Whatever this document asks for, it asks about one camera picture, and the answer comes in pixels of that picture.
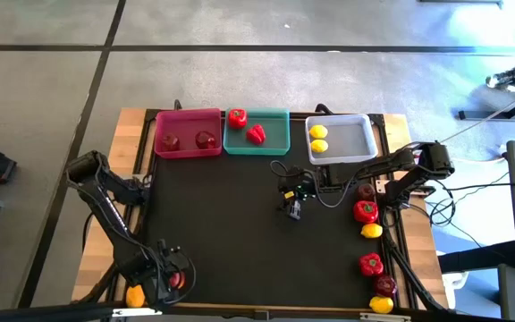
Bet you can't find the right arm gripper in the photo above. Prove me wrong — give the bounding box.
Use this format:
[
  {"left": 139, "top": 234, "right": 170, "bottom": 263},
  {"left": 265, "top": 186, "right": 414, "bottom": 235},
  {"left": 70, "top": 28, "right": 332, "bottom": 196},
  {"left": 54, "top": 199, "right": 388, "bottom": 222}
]
[{"left": 277, "top": 165, "right": 326, "bottom": 221}]

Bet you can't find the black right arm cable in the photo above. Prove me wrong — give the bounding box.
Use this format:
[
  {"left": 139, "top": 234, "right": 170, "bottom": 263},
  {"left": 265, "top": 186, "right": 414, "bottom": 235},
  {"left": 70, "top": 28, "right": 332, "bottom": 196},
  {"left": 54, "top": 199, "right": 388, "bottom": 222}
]
[{"left": 269, "top": 159, "right": 357, "bottom": 210}]

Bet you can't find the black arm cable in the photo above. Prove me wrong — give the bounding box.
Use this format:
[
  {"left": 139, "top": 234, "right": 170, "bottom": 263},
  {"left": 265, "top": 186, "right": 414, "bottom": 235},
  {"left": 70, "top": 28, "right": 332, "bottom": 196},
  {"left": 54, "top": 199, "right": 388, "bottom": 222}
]
[
  {"left": 269, "top": 159, "right": 357, "bottom": 210},
  {"left": 179, "top": 250, "right": 198, "bottom": 296}
]

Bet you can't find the orange yellow lemon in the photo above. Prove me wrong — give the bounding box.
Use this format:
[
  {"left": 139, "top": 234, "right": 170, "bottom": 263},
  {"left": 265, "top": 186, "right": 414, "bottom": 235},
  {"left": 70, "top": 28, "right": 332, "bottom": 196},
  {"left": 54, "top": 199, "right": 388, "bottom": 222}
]
[{"left": 125, "top": 284, "right": 147, "bottom": 309}]

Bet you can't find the bright red apple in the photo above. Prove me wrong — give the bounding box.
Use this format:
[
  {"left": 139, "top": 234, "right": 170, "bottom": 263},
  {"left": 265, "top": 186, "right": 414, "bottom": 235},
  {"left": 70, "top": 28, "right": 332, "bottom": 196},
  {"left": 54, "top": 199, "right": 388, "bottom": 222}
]
[{"left": 169, "top": 270, "right": 187, "bottom": 290}]

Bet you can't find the black metal table frame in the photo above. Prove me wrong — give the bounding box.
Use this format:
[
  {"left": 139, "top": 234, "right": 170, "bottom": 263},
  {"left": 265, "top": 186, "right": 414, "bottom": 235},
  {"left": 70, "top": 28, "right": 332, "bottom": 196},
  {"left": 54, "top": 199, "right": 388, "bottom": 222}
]
[{"left": 72, "top": 106, "right": 451, "bottom": 314}]

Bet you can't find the pink plastic basket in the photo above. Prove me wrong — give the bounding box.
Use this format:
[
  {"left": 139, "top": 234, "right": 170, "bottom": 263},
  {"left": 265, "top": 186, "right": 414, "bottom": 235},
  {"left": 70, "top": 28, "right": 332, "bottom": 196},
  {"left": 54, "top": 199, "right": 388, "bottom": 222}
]
[{"left": 153, "top": 107, "right": 224, "bottom": 160}]

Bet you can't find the dark red apple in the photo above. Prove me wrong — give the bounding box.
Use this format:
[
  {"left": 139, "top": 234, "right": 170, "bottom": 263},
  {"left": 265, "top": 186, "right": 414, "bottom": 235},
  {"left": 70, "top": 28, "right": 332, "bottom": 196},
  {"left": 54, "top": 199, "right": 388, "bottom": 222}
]
[
  {"left": 374, "top": 275, "right": 399, "bottom": 299},
  {"left": 194, "top": 130, "right": 218, "bottom": 151},
  {"left": 161, "top": 132, "right": 182, "bottom": 153},
  {"left": 356, "top": 182, "right": 376, "bottom": 202}
]

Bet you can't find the red bell pepper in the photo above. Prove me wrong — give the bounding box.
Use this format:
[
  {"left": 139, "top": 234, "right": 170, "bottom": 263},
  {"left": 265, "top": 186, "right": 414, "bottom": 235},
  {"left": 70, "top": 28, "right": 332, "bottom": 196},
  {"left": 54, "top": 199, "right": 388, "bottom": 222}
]
[
  {"left": 358, "top": 252, "right": 384, "bottom": 278},
  {"left": 245, "top": 123, "right": 267, "bottom": 146},
  {"left": 352, "top": 199, "right": 379, "bottom": 225},
  {"left": 226, "top": 107, "right": 249, "bottom": 131}
]

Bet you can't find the black table mat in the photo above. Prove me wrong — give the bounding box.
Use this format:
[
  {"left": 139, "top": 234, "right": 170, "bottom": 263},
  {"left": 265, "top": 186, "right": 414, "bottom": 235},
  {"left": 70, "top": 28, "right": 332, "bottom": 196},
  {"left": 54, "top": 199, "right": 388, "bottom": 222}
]
[{"left": 131, "top": 111, "right": 386, "bottom": 309}]

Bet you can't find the black floor cable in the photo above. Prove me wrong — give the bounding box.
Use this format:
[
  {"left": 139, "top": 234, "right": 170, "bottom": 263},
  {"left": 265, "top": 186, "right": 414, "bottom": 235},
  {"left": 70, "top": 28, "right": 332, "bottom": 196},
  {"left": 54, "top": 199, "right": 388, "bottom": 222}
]
[{"left": 434, "top": 179, "right": 515, "bottom": 191}]

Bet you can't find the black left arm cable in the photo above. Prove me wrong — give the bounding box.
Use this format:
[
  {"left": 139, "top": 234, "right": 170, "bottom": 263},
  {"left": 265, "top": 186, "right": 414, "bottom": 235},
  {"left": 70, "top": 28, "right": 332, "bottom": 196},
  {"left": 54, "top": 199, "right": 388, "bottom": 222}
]
[{"left": 179, "top": 250, "right": 198, "bottom": 296}]

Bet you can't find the black floor beam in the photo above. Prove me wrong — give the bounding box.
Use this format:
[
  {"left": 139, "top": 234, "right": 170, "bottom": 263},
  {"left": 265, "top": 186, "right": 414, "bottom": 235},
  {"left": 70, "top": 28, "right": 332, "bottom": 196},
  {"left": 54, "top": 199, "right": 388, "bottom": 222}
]
[{"left": 435, "top": 241, "right": 515, "bottom": 274}]

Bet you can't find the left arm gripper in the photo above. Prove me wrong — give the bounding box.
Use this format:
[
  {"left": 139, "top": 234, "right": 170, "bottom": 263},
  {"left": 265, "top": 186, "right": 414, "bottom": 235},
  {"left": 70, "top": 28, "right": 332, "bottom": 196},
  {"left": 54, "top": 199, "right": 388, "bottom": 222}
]
[{"left": 134, "top": 239, "right": 192, "bottom": 310}]

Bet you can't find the silver metal bracket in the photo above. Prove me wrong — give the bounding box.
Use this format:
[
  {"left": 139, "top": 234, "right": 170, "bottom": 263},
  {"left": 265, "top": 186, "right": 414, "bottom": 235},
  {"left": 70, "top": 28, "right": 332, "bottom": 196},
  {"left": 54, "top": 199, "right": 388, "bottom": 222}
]
[
  {"left": 112, "top": 307, "right": 164, "bottom": 318},
  {"left": 359, "top": 312, "right": 413, "bottom": 322}
]

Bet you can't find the white plastic basket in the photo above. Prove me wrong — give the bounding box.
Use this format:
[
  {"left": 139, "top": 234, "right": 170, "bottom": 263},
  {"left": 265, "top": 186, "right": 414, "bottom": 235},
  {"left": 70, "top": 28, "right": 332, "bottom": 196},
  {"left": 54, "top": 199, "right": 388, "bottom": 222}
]
[{"left": 304, "top": 113, "right": 379, "bottom": 166}]

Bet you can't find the teal plastic basket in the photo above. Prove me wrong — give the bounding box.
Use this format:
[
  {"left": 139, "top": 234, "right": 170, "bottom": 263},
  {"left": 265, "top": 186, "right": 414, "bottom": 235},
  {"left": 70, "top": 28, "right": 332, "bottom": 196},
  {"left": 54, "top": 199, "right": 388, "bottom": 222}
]
[{"left": 223, "top": 106, "right": 291, "bottom": 157}]

